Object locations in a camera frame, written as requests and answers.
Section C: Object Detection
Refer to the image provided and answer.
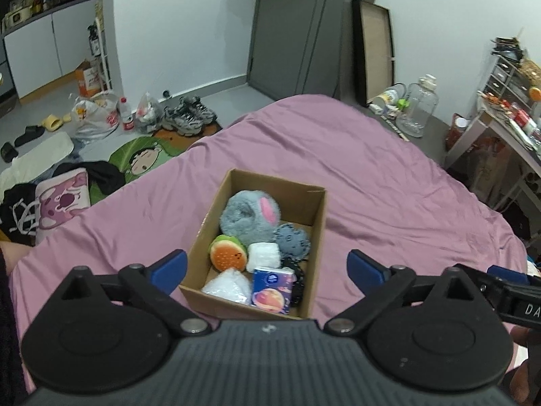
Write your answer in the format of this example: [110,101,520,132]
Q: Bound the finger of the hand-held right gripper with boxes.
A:
[454,263,541,295]

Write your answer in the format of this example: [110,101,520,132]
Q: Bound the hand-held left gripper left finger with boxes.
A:
[59,249,212,337]

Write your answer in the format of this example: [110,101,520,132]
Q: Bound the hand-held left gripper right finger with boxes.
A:
[323,249,472,337]

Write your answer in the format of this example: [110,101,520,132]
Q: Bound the white plastic bundle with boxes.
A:
[201,267,254,305]

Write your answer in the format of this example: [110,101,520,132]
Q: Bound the burger plush toy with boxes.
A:
[209,235,249,271]

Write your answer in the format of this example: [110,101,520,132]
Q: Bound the black dotted fabric item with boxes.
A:
[281,256,306,307]

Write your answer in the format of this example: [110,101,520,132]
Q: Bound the grey spiky plush ball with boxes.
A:
[273,223,311,260]

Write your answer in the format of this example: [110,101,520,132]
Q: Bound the grey plush toy pink patch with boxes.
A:
[220,190,283,249]

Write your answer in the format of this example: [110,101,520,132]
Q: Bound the cardboard box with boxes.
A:
[178,168,328,320]

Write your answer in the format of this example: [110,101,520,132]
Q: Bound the blue tissue packet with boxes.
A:
[250,266,294,316]

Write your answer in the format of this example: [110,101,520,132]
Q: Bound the person's right hand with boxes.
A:
[509,325,541,404]

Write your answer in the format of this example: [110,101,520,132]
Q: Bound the pink bed sheet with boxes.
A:
[8,94,529,394]

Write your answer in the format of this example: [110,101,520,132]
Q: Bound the brown paper bag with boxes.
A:
[471,139,520,208]

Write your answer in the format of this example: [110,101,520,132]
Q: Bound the black clothing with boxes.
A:
[53,161,126,197]

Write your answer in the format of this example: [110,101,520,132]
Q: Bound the green cartoon floor mat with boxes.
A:
[87,135,184,204]

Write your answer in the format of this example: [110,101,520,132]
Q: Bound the pink cartoon pillow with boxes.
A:
[34,168,91,242]

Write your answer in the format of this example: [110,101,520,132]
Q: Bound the white desk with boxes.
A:
[444,93,541,221]

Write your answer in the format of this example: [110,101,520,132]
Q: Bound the patterned stick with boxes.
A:
[380,114,409,141]

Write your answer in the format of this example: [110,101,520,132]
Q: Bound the red container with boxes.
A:
[446,113,470,151]

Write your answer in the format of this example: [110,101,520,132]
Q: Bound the grey sneaker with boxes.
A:
[163,101,204,137]
[180,96,218,125]

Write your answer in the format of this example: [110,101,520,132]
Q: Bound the desk clutter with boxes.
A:
[482,89,541,153]

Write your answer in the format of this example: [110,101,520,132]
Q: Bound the clear plastic bag of trash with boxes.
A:
[134,92,165,134]

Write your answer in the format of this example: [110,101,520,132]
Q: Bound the person's leg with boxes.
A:
[0,240,30,273]

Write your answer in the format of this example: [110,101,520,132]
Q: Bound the water bottle with red label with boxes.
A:
[119,97,135,132]

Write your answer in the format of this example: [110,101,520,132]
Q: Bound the black and white garment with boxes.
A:
[0,183,41,246]

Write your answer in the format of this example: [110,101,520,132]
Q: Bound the plastic bag with yellow print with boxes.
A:
[70,91,121,144]

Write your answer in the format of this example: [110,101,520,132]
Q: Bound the white floor mat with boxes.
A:
[0,131,75,178]

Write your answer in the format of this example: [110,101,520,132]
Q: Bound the large clear water jug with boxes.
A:
[395,75,439,138]

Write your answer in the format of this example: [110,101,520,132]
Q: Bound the white lying bottle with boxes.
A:
[372,84,408,113]

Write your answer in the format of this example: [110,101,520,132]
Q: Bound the clear drawer organizer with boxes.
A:
[484,55,541,106]

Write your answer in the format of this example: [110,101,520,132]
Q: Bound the orange and white carton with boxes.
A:
[75,60,104,97]

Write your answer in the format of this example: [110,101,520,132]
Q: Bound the black framed board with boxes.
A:
[352,0,396,107]

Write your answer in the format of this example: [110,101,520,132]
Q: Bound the grey door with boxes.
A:
[246,0,383,102]

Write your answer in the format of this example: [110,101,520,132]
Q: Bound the white and grey cabinet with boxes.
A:
[0,0,104,108]

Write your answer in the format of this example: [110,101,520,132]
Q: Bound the white wire rack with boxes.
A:
[87,6,113,91]

